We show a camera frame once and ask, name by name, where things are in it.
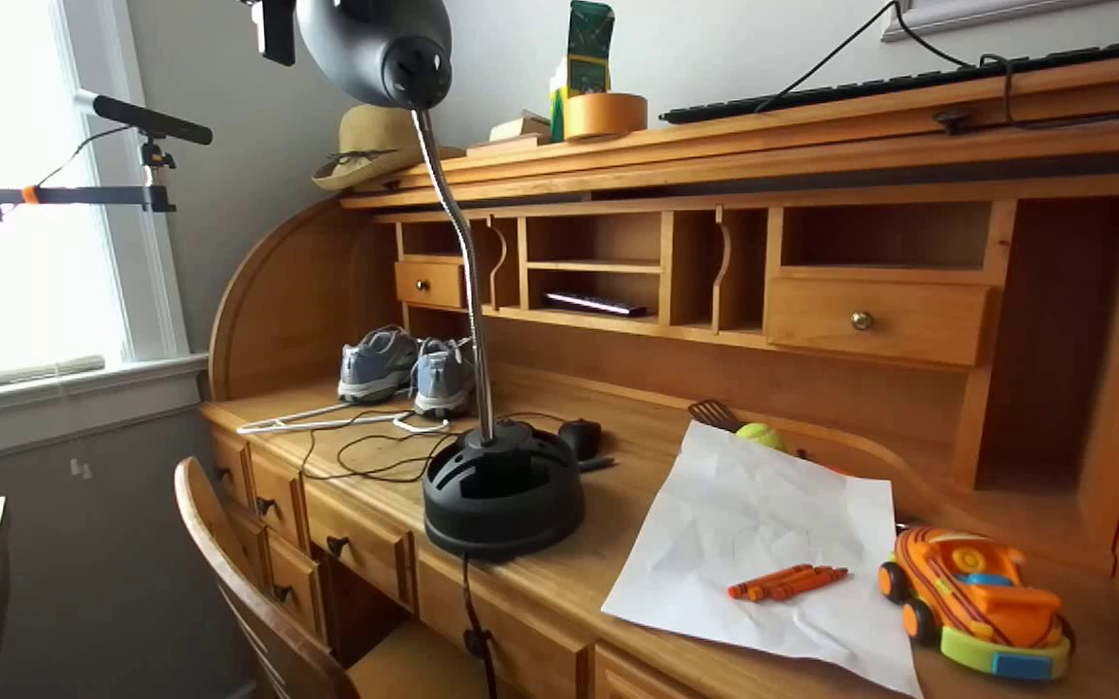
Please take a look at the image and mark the left grey sneaker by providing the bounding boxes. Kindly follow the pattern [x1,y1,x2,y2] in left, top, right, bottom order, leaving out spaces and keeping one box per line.
[334,327,417,405]

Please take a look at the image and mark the right grey sneaker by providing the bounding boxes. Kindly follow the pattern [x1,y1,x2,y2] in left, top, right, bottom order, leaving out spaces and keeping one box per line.
[411,336,470,416]

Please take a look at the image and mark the black keyboard cable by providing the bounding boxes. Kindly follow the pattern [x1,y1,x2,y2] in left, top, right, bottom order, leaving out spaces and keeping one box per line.
[751,0,1016,133]

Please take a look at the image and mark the green and white box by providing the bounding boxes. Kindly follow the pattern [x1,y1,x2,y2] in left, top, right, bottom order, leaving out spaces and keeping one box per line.
[549,0,612,141]

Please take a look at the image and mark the white cable on desk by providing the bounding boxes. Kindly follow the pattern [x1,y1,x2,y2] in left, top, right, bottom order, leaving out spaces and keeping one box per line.
[231,398,455,444]

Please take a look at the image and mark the wooden roll-top desk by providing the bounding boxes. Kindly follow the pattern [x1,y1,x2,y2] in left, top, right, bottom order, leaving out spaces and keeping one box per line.
[207,57,1119,699]

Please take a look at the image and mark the round wooden tape roll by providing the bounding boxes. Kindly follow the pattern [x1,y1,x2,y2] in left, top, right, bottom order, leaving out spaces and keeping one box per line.
[562,94,646,141]

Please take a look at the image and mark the black power adapter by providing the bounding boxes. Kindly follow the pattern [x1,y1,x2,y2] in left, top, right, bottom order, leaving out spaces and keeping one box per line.
[558,420,610,472]

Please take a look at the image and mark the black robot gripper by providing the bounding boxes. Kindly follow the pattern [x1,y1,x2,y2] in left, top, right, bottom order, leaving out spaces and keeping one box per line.
[246,0,296,64]

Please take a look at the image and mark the wooden chair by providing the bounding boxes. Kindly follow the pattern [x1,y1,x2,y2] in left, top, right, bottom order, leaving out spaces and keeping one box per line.
[169,455,494,699]

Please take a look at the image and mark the grey sneaker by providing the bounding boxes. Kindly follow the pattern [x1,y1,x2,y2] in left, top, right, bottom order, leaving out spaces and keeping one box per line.
[334,327,417,405]
[411,336,470,416]

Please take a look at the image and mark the yellow tennis ball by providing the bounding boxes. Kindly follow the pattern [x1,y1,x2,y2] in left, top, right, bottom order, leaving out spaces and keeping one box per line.
[734,420,783,451]

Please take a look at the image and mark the black computer keyboard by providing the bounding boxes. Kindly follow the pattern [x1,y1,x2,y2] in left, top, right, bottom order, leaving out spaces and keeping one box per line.
[660,41,1119,125]

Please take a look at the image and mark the white crumpled paper sheet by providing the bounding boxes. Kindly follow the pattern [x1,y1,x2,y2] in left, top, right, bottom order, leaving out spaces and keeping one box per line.
[603,422,919,696]

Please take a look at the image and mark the straw hat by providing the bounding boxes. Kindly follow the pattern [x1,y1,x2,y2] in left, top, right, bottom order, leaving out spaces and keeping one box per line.
[312,104,418,189]

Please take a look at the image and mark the black gooseneck desk lamp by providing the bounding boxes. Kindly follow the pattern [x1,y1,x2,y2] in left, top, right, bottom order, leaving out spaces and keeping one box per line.
[296,0,582,563]

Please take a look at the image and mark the orange toy car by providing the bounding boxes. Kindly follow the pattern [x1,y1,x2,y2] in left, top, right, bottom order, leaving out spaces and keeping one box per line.
[879,523,1077,683]

